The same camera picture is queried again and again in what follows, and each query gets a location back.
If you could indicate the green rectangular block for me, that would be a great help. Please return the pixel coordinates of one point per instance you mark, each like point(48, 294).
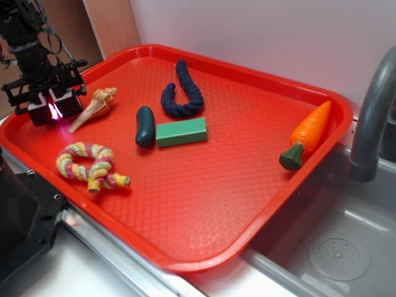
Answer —
point(181, 132)

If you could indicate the orange toy carrot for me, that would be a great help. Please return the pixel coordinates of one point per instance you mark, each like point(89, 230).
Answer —
point(305, 138)

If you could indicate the dark green toy cucumber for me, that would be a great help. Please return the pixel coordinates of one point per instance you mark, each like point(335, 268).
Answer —
point(145, 135)

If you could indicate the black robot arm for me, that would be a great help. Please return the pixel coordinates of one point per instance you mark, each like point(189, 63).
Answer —
point(32, 40)

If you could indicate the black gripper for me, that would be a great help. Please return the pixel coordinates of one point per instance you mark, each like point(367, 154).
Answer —
point(63, 83)

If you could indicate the tan conch seashell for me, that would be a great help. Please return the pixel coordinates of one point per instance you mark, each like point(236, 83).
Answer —
point(99, 105)

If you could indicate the grey faucet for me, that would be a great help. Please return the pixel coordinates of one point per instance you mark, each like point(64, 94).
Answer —
point(375, 131)

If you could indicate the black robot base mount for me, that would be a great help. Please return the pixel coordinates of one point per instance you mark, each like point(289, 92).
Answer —
point(31, 209)

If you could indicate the red plastic tray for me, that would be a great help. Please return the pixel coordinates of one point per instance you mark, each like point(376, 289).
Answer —
point(194, 206)

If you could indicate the grey sink basin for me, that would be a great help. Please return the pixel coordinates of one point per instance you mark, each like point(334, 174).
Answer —
point(333, 236)

